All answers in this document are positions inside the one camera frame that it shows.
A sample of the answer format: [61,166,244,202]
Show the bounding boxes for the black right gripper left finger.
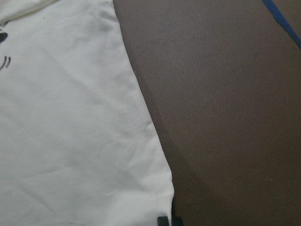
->
[157,217,168,226]

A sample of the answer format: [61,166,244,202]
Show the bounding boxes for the cream long-sleeve cat shirt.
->
[0,0,174,226]

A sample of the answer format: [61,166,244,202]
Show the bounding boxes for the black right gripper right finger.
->
[172,217,183,226]

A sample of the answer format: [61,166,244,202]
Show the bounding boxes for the brown paper table cover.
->
[113,0,301,226]

